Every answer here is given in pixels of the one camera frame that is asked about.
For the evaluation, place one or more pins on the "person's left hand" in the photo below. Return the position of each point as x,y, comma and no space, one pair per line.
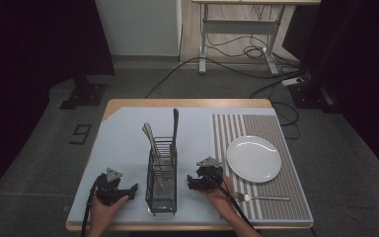
103,212

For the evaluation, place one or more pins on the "silver cutlery piece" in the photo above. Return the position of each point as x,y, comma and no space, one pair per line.
147,135
152,138

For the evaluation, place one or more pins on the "grey striped placemat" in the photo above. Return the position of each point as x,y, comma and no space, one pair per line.
276,204

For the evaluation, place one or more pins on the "black floor stand base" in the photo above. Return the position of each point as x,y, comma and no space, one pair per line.
312,95
85,94

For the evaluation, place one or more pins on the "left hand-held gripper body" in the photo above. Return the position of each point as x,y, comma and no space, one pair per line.
109,189

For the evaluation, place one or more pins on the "silver fork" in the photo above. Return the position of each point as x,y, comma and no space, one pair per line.
263,197

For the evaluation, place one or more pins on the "white cabinet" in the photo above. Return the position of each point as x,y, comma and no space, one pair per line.
138,26

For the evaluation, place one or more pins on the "white metal frame desk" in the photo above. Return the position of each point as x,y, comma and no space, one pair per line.
240,27

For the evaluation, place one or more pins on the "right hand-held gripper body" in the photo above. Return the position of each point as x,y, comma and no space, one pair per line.
210,173

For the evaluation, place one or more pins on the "white round plate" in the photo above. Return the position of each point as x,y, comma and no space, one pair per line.
254,159

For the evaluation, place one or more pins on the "person's right hand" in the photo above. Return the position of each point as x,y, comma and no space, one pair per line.
219,199

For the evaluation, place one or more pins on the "white power strip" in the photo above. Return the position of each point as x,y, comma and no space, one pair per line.
292,81

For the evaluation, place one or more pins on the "light blue table mat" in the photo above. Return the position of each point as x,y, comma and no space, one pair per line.
125,144

